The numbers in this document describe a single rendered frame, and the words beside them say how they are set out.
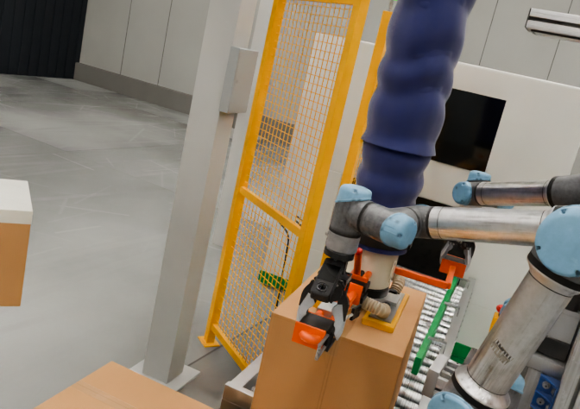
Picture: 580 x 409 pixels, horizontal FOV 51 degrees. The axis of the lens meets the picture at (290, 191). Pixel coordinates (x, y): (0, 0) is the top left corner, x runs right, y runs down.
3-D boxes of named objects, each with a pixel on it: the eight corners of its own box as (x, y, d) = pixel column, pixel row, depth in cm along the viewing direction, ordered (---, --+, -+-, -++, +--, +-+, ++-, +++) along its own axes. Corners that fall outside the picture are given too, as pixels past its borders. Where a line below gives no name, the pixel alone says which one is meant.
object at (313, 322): (302, 328, 148) (306, 309, 147) (330, 337, 146) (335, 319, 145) (291, 341, 140) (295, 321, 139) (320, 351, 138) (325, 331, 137)
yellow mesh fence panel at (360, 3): (197, 337, 371) (268, -12, 324) (212, 336, 377) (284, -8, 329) (259, 425, 300) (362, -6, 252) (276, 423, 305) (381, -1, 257)
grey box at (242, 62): (237, 110, 297) (249, 49, 291) (247, 113, 296) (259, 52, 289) (217, 110, 279) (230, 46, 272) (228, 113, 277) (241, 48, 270)
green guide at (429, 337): (455, 278, 416) (458, 266, 414) (469, 283, 413) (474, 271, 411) (410, 373, 269) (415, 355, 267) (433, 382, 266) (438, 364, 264)
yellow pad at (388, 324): (381, 290, 216) (384, 277, 215) (408, 298, 213) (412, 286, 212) (360, 324, 184) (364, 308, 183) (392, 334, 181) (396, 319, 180)
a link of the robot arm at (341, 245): (356, 241, 134) (322, 230, 136) (351, 260, 135) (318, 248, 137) (363, 234, 141) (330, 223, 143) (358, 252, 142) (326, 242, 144)
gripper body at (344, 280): (347, 296, 146) (360, 249, 143) (338, 307, 138) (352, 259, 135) (318, 286, 148) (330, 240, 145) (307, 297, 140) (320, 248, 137)
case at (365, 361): (304, 353, 243) (325, 261, 235) (400, 388, 232) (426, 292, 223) (245, 429, 187) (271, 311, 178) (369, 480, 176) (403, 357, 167)
